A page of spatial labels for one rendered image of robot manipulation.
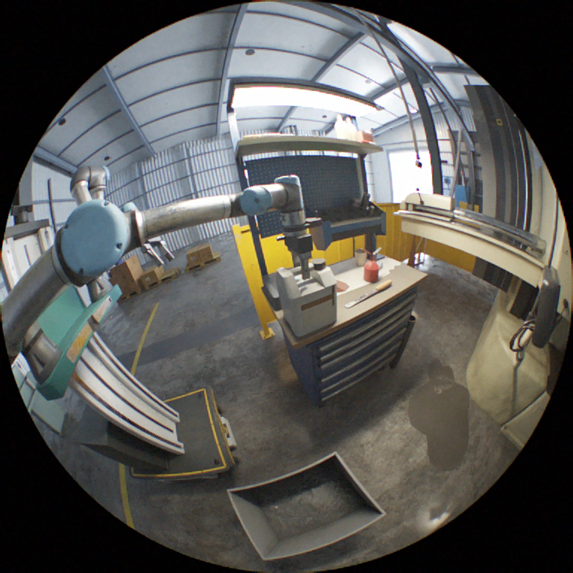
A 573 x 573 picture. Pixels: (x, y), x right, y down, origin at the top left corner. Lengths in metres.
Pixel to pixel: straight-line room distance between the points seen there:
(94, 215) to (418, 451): 1.80
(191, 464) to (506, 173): 3.04
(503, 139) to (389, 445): 2.51
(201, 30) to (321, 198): 7.91
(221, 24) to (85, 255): 8.16
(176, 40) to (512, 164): 8.46
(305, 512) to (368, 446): 0.66
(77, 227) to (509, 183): 2.15
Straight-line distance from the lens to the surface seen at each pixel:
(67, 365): 0.66
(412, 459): 1.57
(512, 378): 1.74
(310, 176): 1.06
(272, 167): 0.98
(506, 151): 1.98
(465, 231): 1.52
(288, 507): 1.17
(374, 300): 0.82
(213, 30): 8.32
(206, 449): 1.30
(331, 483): 1.14
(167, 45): 8.46
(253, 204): 0.43
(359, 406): 1.53
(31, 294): 0.41
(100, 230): 0.31
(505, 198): 1.91
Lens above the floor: 1.42
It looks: 29 degrees down
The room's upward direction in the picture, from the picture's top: 11 degrees counter-clockwise
